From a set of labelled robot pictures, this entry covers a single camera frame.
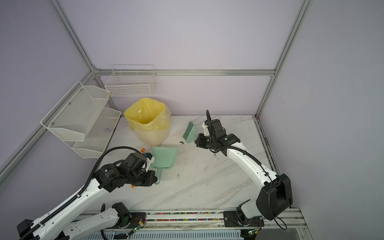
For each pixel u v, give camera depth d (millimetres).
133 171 548
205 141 698
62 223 393
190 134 878
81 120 839
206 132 719
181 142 1042
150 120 819
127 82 978
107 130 931
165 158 752
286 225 730
